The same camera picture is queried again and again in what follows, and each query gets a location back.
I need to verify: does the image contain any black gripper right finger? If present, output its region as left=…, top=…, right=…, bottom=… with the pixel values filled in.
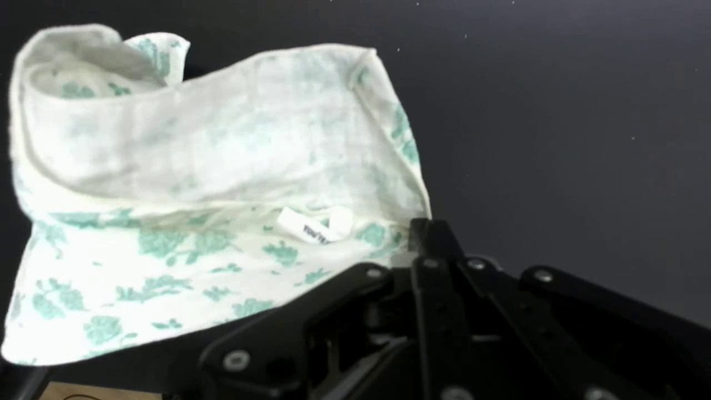
left=412, top=217, right=711, bottom=400

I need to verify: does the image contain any white green-patterned towel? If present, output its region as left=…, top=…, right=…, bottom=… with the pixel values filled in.
left=3, top=24, right=432, bottom=367

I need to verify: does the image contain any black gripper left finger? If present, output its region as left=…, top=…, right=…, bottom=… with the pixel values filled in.
left=201, top=262, right=391, bottom=379

